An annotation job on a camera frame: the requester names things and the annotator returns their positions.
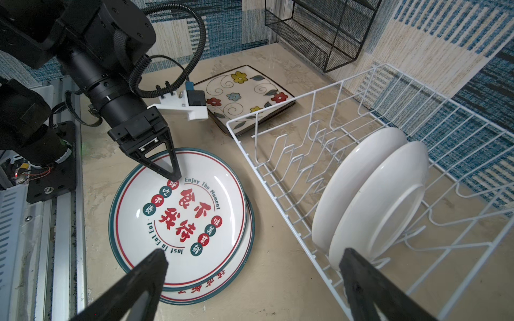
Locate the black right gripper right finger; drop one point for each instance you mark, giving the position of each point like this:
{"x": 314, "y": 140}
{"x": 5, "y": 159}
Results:
{"x": 372, "y": 296}

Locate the white wire dish rack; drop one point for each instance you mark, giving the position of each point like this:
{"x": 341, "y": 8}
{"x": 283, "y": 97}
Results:
{"x": 455, "y": 257}

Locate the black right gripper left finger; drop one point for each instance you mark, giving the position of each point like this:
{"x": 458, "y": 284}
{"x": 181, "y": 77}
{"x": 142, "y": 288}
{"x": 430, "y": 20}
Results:
{"x": 135, "y": 296}

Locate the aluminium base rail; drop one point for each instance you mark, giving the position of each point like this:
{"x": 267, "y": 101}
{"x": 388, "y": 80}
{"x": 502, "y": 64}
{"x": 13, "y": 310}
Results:
{"x": 43, "y": 266}

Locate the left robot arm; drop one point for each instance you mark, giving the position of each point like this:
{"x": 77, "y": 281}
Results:
{"x": 102, "y": 46}

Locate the black wire shelf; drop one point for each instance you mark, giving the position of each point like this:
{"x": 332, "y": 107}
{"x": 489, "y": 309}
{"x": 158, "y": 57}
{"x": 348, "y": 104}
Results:
{"x": 329, "y": 34}

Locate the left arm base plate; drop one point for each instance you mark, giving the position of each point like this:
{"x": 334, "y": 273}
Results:
{"x": 52, "y": 164}

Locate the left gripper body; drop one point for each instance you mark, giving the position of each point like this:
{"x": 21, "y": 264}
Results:
{"x": 142, "y": 133}

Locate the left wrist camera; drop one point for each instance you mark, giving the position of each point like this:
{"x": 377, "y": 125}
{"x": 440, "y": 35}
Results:
{"x": 189, "y": 101}

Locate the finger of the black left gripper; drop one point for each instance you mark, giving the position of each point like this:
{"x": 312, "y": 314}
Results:
{"x": 156, "y": 152}

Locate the white round plate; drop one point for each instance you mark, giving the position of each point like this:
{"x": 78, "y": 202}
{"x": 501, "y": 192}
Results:
{"x": 222, "y": 279}
{"x": 199, "y": 221}
{"x": 384, "y": 205}
{"x": 349, "y": 177}

